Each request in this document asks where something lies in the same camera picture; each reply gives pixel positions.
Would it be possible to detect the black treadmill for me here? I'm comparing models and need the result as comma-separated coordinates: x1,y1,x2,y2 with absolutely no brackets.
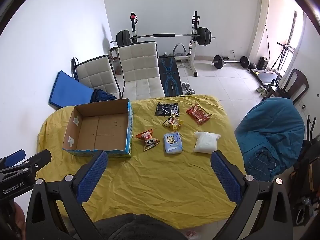
251,69,282,85

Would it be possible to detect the dark wooden chair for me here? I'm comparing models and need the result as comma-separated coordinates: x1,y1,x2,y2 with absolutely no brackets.
269,68,309,105

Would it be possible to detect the long barbell with black plates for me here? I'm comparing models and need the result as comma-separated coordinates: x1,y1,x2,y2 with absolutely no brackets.
110,26,216,47

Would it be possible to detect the yellow tablecloth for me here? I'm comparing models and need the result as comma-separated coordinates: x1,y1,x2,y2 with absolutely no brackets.
37,94,247,230

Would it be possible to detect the black metal stand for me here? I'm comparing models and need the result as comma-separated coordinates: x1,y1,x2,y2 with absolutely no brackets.
301,115,320,155

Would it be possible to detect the black folded frame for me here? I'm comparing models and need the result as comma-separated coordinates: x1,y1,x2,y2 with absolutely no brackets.
71,57,80,82

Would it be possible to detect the red snack packet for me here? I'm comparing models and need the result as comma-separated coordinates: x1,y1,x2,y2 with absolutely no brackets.
186,104,212,125

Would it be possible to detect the orange snack bag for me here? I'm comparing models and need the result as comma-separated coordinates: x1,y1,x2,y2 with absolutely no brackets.
135,129,161,152

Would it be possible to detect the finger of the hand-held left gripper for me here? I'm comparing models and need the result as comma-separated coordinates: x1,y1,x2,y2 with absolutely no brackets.
0,149,52,181
0,149,26,169

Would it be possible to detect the yellow snack bag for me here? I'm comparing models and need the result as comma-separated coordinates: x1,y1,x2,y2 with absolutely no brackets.
163,114,184,131

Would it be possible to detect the cardboard box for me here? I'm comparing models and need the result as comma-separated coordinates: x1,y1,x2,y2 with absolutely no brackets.
62,98,134,158

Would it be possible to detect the blue netted cloth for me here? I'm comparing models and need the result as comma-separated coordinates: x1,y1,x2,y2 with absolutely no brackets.
90,89,118,103

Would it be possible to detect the black foil packet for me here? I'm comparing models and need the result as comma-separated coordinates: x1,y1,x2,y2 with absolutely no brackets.
155,102,181,117

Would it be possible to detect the white padded chair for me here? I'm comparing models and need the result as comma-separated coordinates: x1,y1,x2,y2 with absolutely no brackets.
117,41,166,99
75,54,120,100

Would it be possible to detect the short barbell with black plates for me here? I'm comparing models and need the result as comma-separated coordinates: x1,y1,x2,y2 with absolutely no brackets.
212,54,250,69

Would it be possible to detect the light blue snack bag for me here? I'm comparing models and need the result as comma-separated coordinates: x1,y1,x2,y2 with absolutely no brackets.
163,131,183,155

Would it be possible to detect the black weight bench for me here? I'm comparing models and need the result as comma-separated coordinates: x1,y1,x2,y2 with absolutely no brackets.
158,52,181,96

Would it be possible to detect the grey exercise machine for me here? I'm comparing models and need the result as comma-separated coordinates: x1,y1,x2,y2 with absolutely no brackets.
276,42,296,71

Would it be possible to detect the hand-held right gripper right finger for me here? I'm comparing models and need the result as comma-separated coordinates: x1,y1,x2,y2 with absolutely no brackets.
210,150,293,240

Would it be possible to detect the white plastic bag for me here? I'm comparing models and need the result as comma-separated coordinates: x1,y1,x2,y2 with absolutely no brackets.
193,131,221,153

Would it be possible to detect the white door frame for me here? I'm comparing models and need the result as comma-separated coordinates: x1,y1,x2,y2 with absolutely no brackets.
249,0,304,70

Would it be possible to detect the white squat rack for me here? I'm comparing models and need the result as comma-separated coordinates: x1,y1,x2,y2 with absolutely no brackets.
129,11,200,77

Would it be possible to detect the grey exercise handle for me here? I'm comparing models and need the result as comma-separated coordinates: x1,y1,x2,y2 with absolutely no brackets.
174,43,187,58

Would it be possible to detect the blue foam mat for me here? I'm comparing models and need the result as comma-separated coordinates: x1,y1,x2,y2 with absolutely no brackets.
48,70,95,110

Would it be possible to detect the black speaker box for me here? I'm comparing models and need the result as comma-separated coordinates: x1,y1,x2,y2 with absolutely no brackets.
257,57,269,70

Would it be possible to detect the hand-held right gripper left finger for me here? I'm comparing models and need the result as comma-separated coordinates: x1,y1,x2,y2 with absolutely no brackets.
26,150,108,240

